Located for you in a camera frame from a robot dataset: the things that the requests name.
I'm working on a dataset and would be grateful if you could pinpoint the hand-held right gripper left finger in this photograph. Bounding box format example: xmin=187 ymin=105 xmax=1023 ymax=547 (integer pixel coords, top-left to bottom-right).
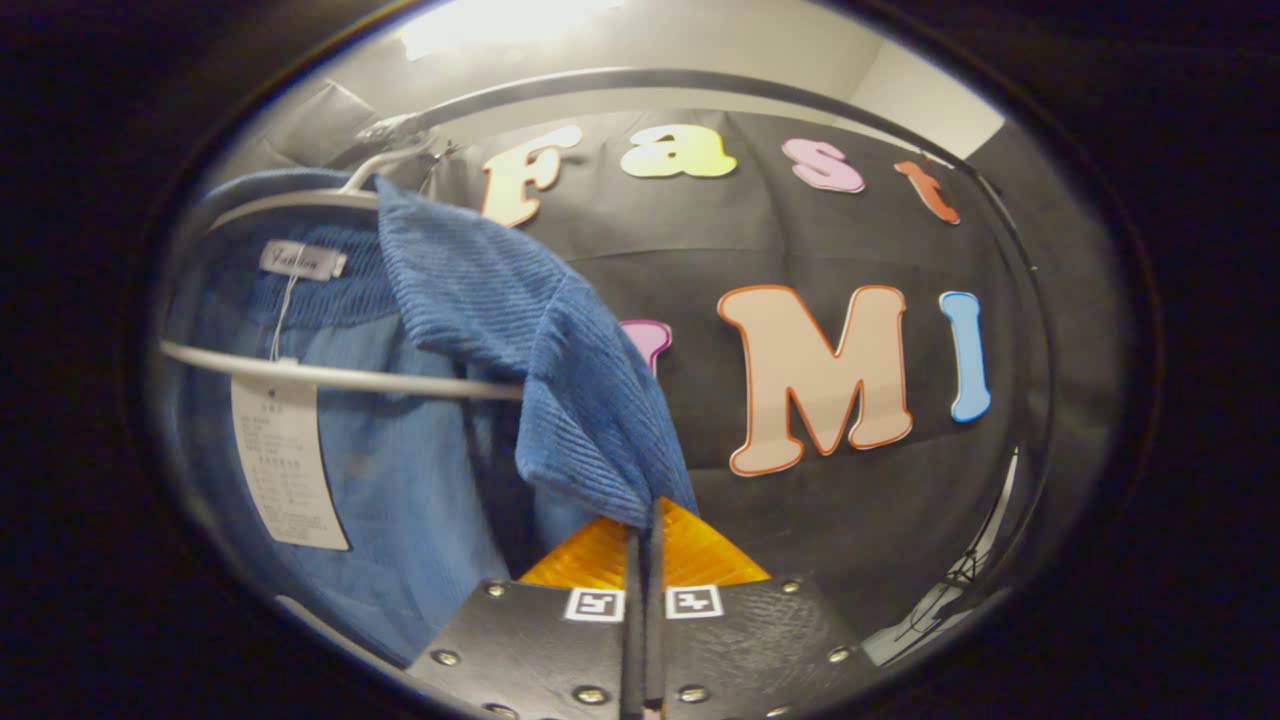
xmin=405 ymin=515 xmax=642 ymax=720

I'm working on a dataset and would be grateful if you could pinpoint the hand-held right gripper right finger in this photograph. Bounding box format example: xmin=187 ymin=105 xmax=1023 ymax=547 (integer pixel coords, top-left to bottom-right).
xmin=645 ymin=497 xmax=882 ymax=720

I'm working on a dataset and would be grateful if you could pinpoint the blue corduroy shirt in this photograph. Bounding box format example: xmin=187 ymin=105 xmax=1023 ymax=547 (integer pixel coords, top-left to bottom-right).
xmin=165 ymin=168 xmax=701 ymax=669

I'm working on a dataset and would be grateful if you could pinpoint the white plastic hanger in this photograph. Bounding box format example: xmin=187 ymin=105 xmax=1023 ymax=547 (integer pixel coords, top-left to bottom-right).
xmin=160 ymin=125 xmax=527 ymax=403

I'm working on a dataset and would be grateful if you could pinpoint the black clothes rail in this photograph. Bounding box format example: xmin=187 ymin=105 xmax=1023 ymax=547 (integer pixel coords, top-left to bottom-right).
xmin=355 ymin=67 xmax=1057 ymax=606

